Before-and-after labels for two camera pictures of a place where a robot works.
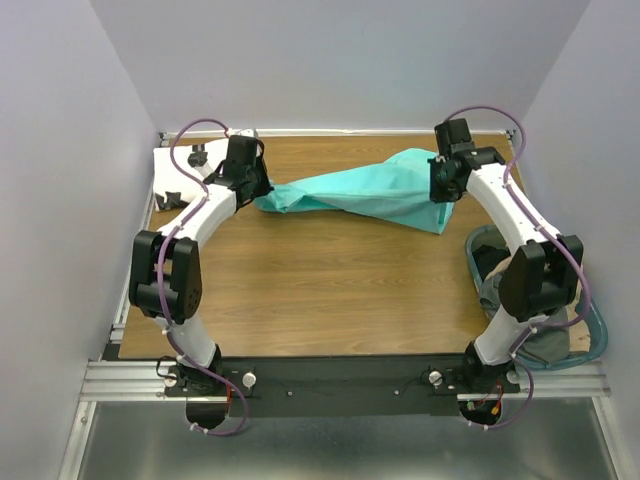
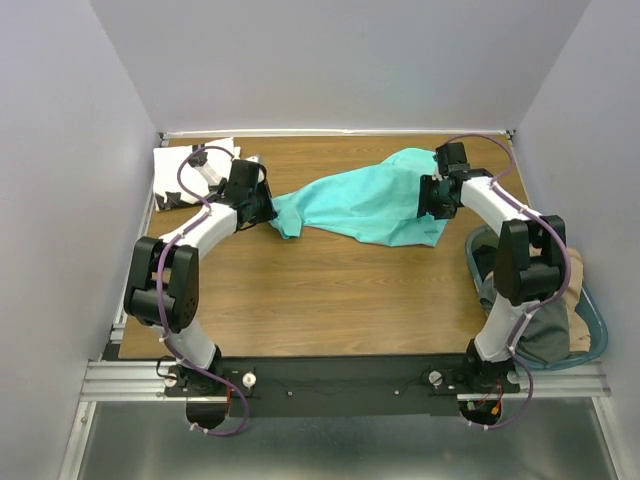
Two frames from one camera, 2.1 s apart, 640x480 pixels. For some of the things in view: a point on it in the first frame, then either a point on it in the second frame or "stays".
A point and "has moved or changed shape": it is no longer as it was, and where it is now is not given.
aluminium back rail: [200, 134] stays
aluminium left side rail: [124, 301] stays
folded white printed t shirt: [171, 189] stays
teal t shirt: [396, 190] has moved or changed shape
